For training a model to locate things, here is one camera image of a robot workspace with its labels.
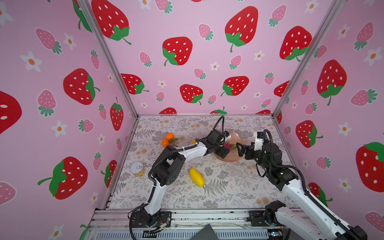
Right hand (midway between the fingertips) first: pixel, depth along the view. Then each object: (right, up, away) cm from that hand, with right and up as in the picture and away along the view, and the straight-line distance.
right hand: (244, 142), depth 77 cm
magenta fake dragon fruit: (-4, -4, +16) cm, 17 cm away
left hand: (-7, -5, +17) cm, 19 cm away
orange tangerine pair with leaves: (-44, 0, +25) cm, 50 cm away
